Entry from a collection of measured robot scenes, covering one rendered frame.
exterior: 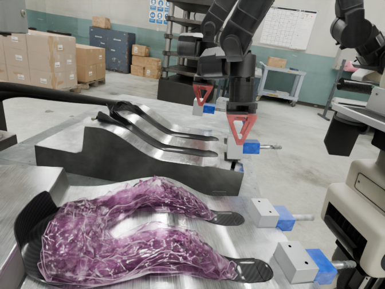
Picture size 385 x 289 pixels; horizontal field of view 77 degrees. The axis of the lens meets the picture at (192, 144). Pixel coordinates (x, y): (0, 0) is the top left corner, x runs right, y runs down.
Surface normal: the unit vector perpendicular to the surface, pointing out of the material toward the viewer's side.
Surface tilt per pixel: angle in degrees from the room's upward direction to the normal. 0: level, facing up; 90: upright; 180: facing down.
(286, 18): 90
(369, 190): 98
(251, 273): 2
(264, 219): 90
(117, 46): 90
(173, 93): 90
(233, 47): 121
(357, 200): 8
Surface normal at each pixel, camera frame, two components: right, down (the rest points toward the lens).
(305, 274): 0.18, 0.41
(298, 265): 0.14, -0.91
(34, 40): -0.18, 0.48
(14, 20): 0.98, 0.18
